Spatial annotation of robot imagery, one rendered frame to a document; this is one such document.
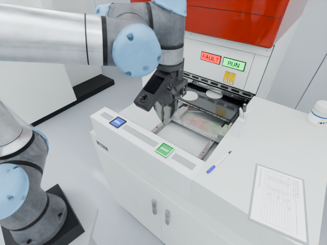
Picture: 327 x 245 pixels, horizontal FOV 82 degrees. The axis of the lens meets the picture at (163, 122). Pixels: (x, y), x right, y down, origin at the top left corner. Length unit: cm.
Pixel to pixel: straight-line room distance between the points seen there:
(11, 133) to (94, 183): 131
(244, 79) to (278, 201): 62
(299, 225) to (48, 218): 70
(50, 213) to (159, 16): 60
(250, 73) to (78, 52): 88
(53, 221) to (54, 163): 148
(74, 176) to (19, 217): 137
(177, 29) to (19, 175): 51
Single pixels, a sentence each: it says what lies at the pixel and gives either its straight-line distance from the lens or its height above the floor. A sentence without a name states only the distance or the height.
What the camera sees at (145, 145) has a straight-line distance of 74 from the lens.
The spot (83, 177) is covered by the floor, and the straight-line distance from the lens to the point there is 193.
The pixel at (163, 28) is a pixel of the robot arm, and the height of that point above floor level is 140.
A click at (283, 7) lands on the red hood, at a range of 92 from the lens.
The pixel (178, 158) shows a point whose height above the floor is 96.
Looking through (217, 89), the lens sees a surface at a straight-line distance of 115.
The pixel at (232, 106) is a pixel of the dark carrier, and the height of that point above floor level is 90.
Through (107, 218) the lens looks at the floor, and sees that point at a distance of 168.
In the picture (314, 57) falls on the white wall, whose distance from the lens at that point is 256.
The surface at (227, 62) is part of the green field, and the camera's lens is 108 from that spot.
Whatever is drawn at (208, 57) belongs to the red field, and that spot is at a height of 110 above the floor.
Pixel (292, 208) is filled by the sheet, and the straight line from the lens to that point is 70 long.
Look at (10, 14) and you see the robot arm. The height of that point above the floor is 146.
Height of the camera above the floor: 151
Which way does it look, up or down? 41 degrees down
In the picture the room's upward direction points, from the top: straight up
